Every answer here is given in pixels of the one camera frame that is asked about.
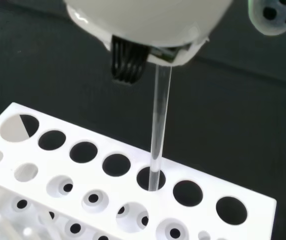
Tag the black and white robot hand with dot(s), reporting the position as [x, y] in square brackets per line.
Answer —
[145, 22]

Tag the white test tube rack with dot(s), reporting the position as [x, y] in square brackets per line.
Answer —
[107, 182]

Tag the black bench cloth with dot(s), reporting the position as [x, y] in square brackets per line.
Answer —
[233, 112]

